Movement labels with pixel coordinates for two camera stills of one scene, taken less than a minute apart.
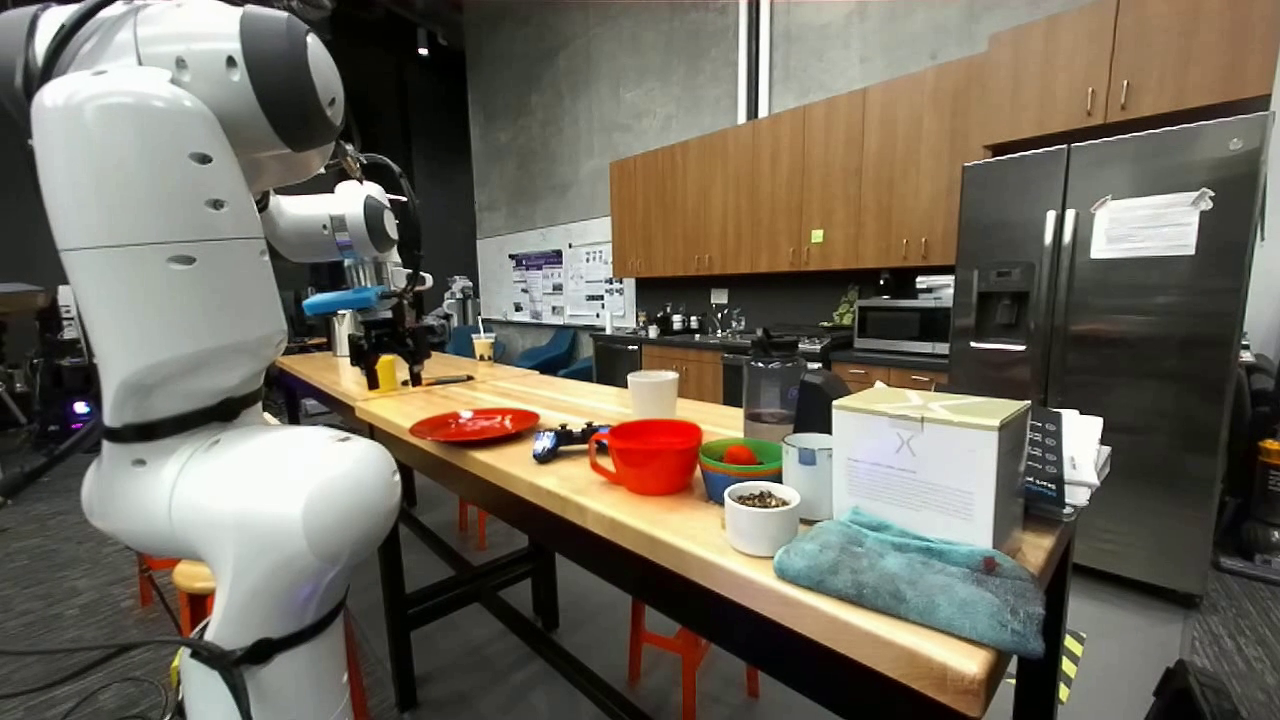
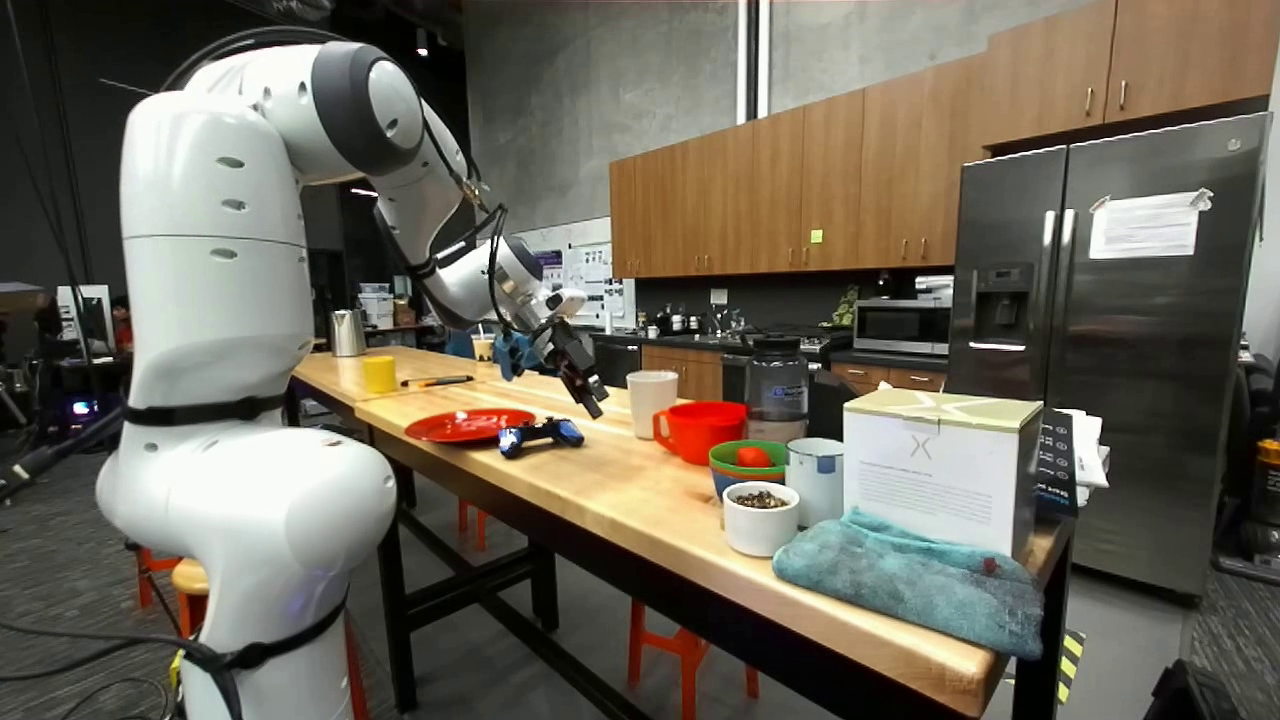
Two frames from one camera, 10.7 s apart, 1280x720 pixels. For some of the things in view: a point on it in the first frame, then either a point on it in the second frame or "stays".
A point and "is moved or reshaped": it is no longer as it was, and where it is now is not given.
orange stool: [690, 644] stays
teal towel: [955, 585] stays
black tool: [566, 437] is moved or reshaped
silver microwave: [911, 324] stays
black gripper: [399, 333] → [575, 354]
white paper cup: [652, 395] stays
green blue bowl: [723, 474] stays
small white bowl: [761, 518] stays
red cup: [651, 455] → [696, 427]
